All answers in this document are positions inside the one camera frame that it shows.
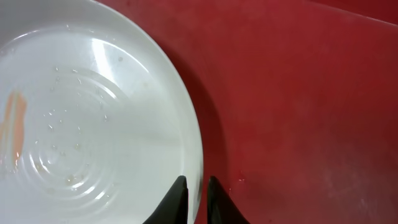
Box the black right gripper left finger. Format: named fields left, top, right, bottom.
left=143, top=175, right=188, bottom=224

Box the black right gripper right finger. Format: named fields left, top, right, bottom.
left=207, top=176, right=249, bottom=224

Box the white plate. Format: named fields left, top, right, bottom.
left=1, top=0, right=203, bottom=223

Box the red plastic tray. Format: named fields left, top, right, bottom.
left=107, top=0, right=397, bottom=223

